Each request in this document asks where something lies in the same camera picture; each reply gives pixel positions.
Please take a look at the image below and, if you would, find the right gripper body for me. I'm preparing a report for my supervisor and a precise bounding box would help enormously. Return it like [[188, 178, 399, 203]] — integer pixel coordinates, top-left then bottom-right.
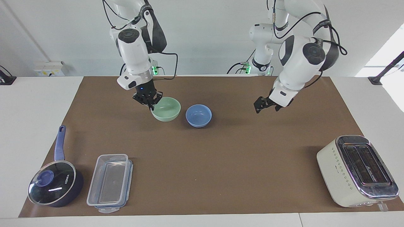
[[135, 79, 157, 97]]

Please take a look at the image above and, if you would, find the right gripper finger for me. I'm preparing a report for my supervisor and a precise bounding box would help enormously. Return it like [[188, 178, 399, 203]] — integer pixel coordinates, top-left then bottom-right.
[[148, 91, 163, 111], [132, 93, 153, 111]]

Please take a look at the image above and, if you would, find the green bowl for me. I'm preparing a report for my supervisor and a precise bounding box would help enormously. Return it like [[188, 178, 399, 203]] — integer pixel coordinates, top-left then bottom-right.
[[151, 97, 181, 122]]

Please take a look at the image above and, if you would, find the blue bowl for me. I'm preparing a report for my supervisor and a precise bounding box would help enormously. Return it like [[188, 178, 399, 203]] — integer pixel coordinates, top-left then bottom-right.
[[185, 104, 213, 128]]

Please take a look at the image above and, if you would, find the clear container lid blue seal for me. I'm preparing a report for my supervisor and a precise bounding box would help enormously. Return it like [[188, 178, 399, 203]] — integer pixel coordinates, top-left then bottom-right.
[[94, 159, 134, 213]]

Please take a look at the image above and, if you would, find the clear plastic food container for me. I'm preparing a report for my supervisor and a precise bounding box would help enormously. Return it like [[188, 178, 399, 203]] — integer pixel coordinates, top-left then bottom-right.
[[86, 154, 129, 207]]

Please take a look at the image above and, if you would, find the cream and chrome toaster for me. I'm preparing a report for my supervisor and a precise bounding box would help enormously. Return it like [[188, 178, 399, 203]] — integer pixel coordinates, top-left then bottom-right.
[[316, 135, 400, 212]]

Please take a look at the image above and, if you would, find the black stand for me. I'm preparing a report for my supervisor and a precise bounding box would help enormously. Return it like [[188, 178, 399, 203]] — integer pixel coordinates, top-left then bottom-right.
[[367, 50, 404, 86], [0, 65, 17, 86]]

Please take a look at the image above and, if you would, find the glass lid blue knob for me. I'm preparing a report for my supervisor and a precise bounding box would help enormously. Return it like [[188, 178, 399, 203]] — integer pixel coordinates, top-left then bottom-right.
[[27, 160, 77, 206]]

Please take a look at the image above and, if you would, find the black cable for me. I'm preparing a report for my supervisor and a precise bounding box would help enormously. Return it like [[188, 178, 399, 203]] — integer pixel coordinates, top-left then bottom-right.
[[102, 0, 140, 31], [273, 0, 322, 40], [226, 62, 244, 75], [304, 26, 348, 89], [151, 51, 178, 82]]

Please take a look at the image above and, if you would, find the dark blue saucepan purple handle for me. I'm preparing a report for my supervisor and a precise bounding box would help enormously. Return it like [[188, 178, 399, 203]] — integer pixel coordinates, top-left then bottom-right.
[[35, 125, 85, 208]]

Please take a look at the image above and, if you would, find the white wall socket box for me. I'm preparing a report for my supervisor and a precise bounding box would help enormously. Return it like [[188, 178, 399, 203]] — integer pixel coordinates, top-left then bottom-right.
[[33, 61, 66, 77]]

